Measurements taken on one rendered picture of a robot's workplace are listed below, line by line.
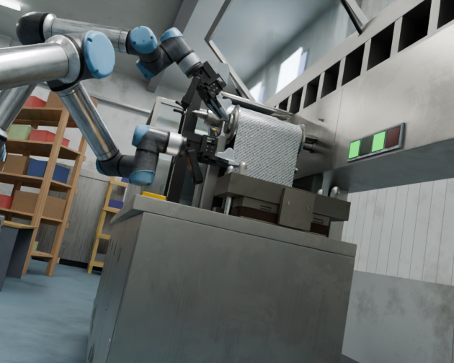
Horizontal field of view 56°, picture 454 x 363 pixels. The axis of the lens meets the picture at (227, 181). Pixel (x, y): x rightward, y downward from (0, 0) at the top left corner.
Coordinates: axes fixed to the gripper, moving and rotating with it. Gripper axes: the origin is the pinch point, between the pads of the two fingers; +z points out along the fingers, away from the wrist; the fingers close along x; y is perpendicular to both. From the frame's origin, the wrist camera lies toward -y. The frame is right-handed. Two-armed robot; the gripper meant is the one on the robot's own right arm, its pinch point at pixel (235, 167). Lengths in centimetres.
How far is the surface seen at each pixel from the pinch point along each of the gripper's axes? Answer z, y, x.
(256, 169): 7.6, 1.0, -0.2
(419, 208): 203, 39, 154
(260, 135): 6.5, 13.2, -0.3
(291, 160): 19.6, 7.5, -0.2
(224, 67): 0, 60, 57
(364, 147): 29.4, 9.2, -29.3
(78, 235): -77, -48, 761
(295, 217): 14.9, -14.8, -21.9
